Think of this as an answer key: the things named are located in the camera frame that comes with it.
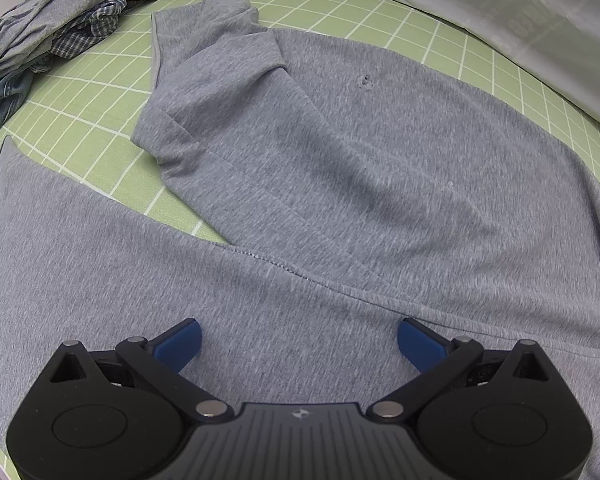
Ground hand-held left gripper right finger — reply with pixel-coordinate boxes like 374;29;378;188
367;317;550;420

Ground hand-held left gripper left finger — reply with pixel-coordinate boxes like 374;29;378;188
49;318;231;420

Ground grey sweatshirt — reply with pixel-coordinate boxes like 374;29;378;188
0;0;600;463

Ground pile of crumpled clothes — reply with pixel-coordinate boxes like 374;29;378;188
0;0;187;84

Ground blue denim jeans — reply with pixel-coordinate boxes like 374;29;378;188
0;66;35;143

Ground plaid shirt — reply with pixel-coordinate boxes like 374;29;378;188
29;0;129;74

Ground white carrot print pillow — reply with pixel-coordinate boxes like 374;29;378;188
260;0;600;133

